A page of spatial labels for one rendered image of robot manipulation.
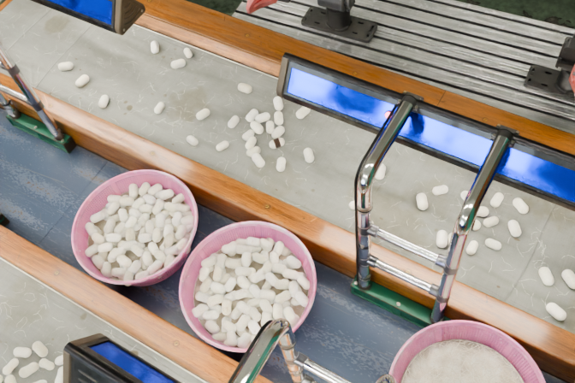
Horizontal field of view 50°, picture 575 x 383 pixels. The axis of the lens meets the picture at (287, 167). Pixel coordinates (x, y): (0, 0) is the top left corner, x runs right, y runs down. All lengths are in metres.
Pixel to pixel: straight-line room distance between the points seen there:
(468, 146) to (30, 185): 1.05
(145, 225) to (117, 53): 0.53
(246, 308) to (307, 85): 0.45
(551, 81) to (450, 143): 0.68
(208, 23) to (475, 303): 0.95
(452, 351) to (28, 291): 0.84
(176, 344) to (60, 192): 0.54
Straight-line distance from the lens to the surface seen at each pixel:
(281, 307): 1.22
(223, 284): 1.27
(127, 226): 1.37
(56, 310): 1.35
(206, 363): 1.18
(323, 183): 1.34
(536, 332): 1.21
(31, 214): 1.57
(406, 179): 1.34
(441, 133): 0.99
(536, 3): 2.85
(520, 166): 0.98
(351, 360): 1.25
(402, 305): 1.24
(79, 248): 1.37
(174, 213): 1.36
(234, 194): 1.32
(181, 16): 1.70
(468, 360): 1.20
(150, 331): 1.23
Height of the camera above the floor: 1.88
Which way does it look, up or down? 56 degrees down
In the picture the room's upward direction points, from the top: 11 degrees counter-clockwise
